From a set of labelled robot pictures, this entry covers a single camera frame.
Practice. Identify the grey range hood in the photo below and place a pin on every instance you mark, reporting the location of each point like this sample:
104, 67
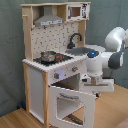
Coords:
48, 18

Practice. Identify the right oven knob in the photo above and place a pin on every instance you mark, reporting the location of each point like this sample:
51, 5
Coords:
74, 69

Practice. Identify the white oven door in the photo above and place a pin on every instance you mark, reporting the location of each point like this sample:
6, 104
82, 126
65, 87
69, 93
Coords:
63, 102

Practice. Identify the metal toy pot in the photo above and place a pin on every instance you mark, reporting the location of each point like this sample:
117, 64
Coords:
48, 56

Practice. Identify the grey toy sink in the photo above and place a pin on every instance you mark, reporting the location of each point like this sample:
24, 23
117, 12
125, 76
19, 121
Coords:
79, 51

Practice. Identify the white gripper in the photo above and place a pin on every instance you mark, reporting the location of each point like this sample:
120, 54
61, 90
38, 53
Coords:
96, 84

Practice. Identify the toy microwave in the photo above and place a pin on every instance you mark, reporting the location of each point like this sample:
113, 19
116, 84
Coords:
78, 11

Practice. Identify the black toy stovetop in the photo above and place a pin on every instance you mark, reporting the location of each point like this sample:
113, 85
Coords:
59, 58

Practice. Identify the oven knob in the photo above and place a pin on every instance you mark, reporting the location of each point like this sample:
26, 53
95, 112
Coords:
74, 69
56, 75

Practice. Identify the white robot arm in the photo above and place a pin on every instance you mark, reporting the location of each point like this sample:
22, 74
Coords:
117, 40

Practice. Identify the black toy faucet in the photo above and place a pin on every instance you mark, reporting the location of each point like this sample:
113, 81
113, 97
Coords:
74, 40

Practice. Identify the left oven knob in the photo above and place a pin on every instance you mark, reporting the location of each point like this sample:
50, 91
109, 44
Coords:
56, 75

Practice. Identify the wooden toy kitchen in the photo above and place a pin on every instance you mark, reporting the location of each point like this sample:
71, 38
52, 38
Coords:
39, 78

